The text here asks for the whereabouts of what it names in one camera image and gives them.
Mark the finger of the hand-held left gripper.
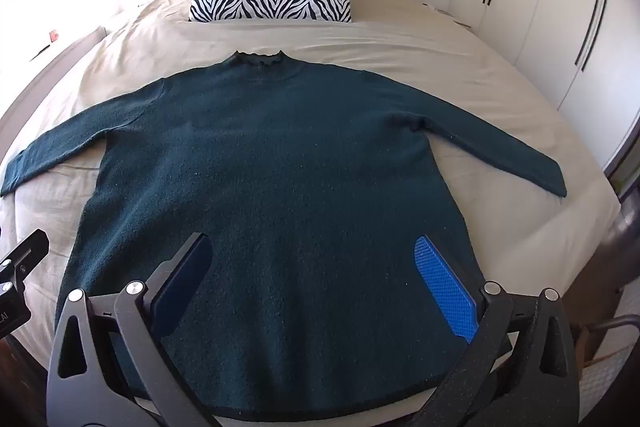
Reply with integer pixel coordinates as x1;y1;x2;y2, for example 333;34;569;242
0;229;51;293

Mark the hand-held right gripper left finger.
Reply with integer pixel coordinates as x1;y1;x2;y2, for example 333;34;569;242
46;232;221;427

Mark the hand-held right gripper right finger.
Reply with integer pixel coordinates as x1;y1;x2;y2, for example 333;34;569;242
414;234;583;427

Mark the dark teal knit sweater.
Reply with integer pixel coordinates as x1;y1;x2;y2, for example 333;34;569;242
0;51;568;423

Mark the bed with beige sheet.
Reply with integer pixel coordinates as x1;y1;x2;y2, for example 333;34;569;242
0;0;623;427

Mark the white wardrobe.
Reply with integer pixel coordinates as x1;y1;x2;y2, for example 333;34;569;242
450;0;640;168

